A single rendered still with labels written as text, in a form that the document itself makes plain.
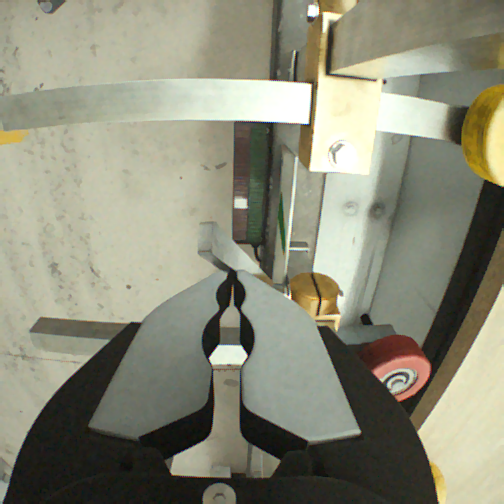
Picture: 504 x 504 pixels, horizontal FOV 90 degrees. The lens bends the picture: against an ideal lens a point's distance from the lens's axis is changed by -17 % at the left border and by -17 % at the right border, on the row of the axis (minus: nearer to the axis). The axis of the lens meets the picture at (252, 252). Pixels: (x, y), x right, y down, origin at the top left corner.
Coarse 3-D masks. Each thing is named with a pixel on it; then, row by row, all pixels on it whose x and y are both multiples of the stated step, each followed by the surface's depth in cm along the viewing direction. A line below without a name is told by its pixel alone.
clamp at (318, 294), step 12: (300, 276) 31; (312, 276) 31; (324, 276) 31; (300, 288) 29; (312, 288) 29; (324, 288) 29; (336, 288) 29; (300, 300) 28; (312, 300) 28; (324, 300) 28; (336, 300) 29; (312, 312) 28; (324, 312) 28; (336, 312) 29; (336, 324) 29
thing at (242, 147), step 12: (240, 132) 36; (240, 144) 37; (240, 156) 38; (240, 168) 38; (240, 180) 39; (240, 192) 40; (240, 204) 41; (240, 216) 41; (240, 228) 42; (240, 240) 43
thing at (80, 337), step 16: (48, 320) 32; (64, 320) 33; (80, 320) 33; (32, 336) 31; (48, 336) 31; (64, 336) 30; (80, 336) 31; (96, 336) 31; (112, 336) 31; (224, 336) 32; (352, 336) 33; (368, 336) 33; (384, 336) 33; (64, 352) 32; (80, 352) 32; (96, 352) 32; (224, 352) 32; (240, 352) 32
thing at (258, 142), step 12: (252, 132) 36; (264, 132) 36; (252, 144) 37; (264, 144) 37; (252, 156) 38; (264, 156) 38; (252, 168) 38; (252, 180) 39; (252, 192) 40; (252, 204) 41; (252, 216) 41; (252, 228) 42; (252, 240) 43
